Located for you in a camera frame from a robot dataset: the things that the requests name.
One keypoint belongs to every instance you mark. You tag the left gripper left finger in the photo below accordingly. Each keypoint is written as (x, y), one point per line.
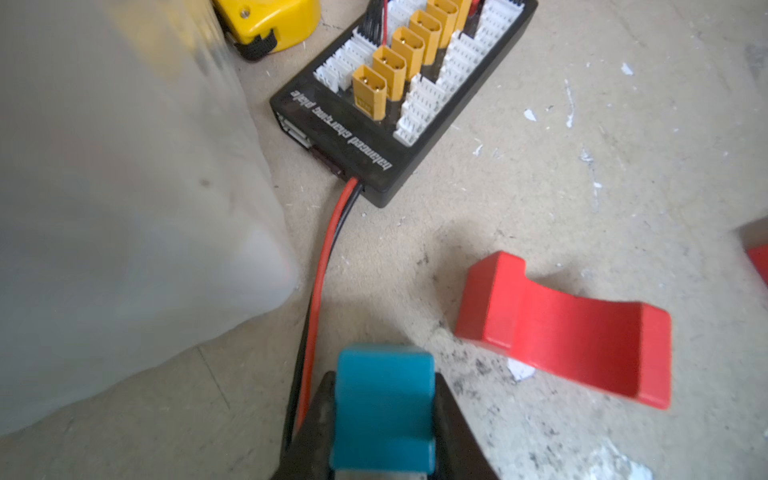
(308, 457)

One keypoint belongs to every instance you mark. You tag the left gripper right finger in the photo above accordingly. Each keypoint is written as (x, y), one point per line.
(458, 454)

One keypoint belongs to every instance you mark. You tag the small teal cube block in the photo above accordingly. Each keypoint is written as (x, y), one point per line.
(384, 398)

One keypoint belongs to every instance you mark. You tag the red rectangular block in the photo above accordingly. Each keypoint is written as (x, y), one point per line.
(758, 256)

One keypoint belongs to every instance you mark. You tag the red arch block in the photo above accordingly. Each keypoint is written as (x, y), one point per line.
(620, 348)

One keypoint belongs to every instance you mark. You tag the brown lid white toolbox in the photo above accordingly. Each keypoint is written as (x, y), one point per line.
(138, 215)

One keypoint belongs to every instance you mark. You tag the black charging board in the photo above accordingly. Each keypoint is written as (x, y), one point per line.
(373, 103)

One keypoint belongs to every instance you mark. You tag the yellow tape measure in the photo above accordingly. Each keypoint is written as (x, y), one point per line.
(261, 27)

